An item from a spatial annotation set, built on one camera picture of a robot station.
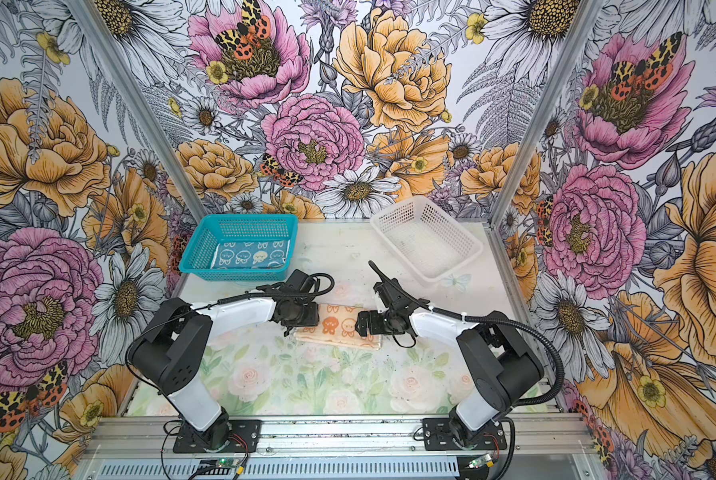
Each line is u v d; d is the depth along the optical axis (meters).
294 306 0.73
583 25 0.73
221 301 0.56
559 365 0.42
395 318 0.70
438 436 0.73
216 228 1.12
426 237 1.17
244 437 0.74
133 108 0.87
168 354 0.47
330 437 0.76
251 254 1.08
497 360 0.46
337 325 0.92
